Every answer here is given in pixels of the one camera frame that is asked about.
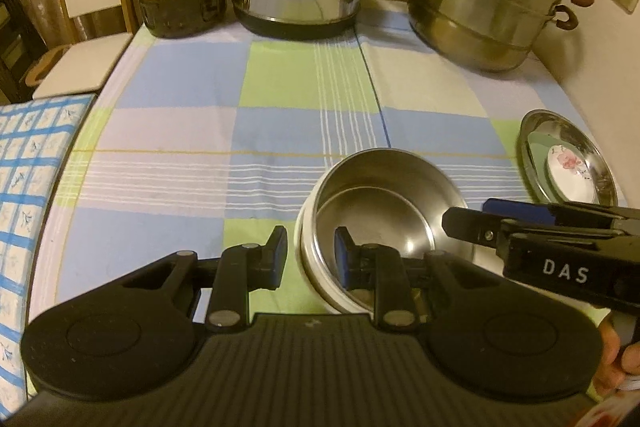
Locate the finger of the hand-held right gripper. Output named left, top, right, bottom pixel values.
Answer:
left=482, top=198, right=640, bottom=224
left=442, top=206, right=640, bottom=253

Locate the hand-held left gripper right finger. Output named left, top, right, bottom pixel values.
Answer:
left=334, top=227, right=501, bottom=329

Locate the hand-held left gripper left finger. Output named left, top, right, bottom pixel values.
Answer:
left=120, top=226, right=289, bottom=334

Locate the stainless steel bowl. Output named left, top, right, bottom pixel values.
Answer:
left=302, top=148, right=468, bottom=313

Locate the white floral dish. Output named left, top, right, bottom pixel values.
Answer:
left=544, top=144, right=600, bottom=202

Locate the large stainless steel plate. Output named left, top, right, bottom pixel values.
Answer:
left=517, top=109, right=618, bottom=208

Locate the person's right hand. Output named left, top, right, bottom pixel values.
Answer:
left=597, top=322, right=640, bottom=400

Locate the plaid blue green tablecloth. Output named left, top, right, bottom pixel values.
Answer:
left=25, top=0, right=631, bottom=408

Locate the blue white grid cloth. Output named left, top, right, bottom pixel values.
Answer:
left=0, top=93, right=97, bottom=408

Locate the white wooden chair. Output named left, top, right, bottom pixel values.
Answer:
left=24, top=0, right=137, bottom=100

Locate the dark shelf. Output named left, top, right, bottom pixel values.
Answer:
left=0, top=0, right=36, bottom=102

